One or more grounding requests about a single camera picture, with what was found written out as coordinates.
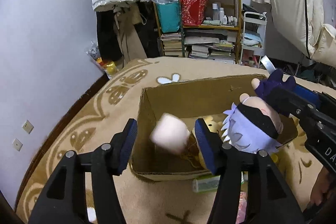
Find pink packaged doll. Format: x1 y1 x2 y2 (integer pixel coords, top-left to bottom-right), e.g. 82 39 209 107
235 191 247 224

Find purple-haired blindfolded plush doll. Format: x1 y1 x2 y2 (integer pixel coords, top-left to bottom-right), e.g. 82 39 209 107
221 69 296 155

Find green tissue pack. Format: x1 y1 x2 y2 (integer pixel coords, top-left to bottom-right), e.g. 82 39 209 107
192 175 221 193

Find yellow dog plush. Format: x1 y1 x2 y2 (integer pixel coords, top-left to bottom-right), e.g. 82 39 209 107
179 115 226 174

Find pink swirl roll plush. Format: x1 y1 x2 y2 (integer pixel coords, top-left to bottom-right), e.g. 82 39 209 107
150 113 191 155

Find person's right hand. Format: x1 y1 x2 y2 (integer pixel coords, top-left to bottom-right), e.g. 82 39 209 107
307 167 335 209

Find open cardboard box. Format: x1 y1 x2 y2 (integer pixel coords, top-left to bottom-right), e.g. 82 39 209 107
130 73 299 182

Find white rolling cart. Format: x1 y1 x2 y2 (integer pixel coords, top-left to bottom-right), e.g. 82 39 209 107
239 11 268 68

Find right pile of books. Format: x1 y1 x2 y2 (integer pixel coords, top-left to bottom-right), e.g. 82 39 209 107
184 28 237 64

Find white cosmetic bottles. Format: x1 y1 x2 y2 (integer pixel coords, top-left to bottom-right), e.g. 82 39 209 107
212 2 238 27

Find wooden bookshelf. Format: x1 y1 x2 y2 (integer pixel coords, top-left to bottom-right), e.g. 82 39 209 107
151 0 242 64

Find left stack of books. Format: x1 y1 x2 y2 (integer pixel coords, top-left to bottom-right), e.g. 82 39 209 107
160 32 184 57

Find red gift bag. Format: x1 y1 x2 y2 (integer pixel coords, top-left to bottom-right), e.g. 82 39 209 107
180 0 208 27

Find plastic bag of toys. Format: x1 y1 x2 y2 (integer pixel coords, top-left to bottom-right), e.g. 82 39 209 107
86 41 118 79

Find teal paper bag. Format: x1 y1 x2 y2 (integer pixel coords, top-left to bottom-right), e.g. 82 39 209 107
152 0 180 33

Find black hanging coat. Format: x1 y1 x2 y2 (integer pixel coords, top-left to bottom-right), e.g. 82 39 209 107
96 10 122 61

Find beige trench coat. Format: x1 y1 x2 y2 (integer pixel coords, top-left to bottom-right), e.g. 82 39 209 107
114 3 147 63

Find lower wall socket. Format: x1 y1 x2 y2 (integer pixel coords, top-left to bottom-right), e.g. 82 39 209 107
12 139 23 152

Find wall socket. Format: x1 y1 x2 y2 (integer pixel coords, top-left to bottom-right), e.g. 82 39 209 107
12 139 23 152
22 120 34 134

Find upper wall socket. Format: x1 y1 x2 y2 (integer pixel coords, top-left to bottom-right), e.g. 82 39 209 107
22 120 34 134

